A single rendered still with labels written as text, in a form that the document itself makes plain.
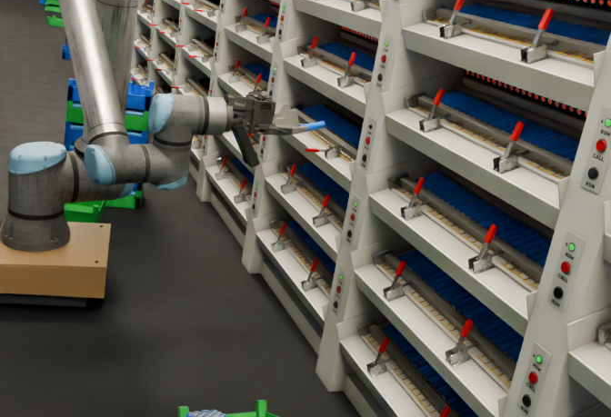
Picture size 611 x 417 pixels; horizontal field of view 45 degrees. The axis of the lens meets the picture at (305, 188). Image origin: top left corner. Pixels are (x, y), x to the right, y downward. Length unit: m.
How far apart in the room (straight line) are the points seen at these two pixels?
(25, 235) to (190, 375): 0.62
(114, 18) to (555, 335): 1.35
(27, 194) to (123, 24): 0.53
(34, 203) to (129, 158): 0.53
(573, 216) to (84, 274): 1.36
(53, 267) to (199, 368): 0.48
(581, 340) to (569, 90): 0.38
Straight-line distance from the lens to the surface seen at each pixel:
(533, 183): 1.30
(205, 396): 1.87
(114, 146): 1.69
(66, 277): 2.12
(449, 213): 1.56
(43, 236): 2.18
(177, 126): 1.69
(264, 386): 1.94
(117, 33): 2.04
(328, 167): 1.96
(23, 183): 2.14
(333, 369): 1.93
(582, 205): 1.18
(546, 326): 1.25
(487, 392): 1.42
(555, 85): 1.25
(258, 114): 1.74
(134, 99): 2.85
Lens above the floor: 1.04
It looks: 17 degrees down
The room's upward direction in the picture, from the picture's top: 10 degrees clockwise
